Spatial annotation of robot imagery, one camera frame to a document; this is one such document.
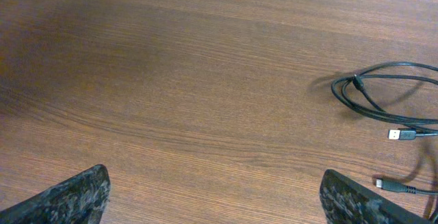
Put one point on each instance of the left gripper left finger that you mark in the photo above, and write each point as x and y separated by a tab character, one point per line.
81	199

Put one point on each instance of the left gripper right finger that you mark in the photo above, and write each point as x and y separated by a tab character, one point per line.
345	201

